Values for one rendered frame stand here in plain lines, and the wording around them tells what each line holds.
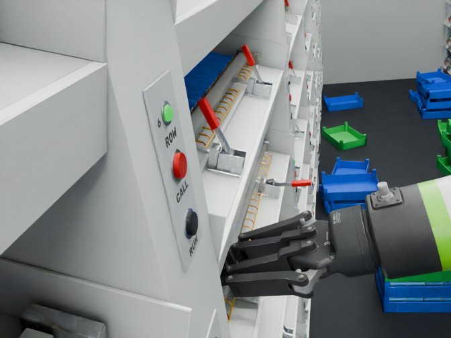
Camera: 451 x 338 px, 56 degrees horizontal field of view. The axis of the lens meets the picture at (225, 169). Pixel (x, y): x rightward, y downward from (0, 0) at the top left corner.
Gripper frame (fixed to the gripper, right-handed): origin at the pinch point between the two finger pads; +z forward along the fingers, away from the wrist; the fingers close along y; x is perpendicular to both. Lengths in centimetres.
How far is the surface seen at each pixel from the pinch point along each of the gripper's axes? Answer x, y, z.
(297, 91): 9, -92, -4
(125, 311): -15.1, 22.5, -7.3
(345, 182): 96, -184, 2
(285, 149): 7.4, -47.4, -3.9
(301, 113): 25, -117, 1
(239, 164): -11.7, -2.1, -8.9
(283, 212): 23, -47, 2
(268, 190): 6.4, -28.7, -2.5
